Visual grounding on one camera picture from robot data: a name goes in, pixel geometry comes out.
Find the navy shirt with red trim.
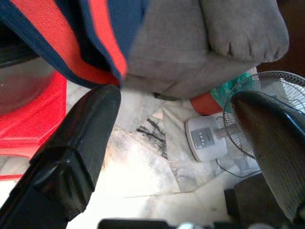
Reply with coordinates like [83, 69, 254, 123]
[0, 0, 150, 89]

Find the white floor fan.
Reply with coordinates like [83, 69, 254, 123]
[185, 70, 305, 172]

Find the teal plastic bag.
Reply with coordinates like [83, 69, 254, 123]
[211, 73, 251, 104]

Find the black floor box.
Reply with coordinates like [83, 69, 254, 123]
[225, 174, 286, 225]

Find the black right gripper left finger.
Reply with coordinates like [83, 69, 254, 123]
[0, 85, 122, 229]

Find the red plastic stool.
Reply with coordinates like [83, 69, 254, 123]
[0, 71, 68, 180]

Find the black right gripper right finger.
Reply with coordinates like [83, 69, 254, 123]
[232, 91, 305, 224]

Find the dark grey fabric sofa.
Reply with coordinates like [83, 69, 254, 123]
[123, 0, 290, 101]

